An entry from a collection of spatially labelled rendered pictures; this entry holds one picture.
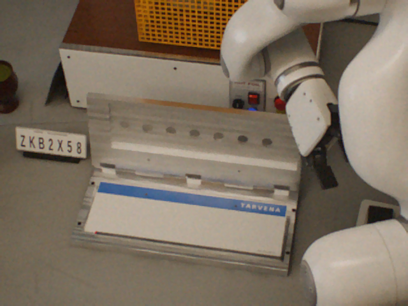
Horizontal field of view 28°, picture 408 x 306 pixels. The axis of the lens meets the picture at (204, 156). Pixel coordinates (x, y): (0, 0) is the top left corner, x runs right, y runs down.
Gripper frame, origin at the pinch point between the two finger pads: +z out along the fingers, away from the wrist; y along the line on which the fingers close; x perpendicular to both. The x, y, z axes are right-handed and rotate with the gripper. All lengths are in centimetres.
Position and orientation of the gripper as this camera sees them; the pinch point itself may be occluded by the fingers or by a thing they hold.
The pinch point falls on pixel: (340, 169)
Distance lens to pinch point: 136.6
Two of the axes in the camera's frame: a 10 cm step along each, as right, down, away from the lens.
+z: 3.3, 8.6, -4.0
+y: 2.9, -4.9, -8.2
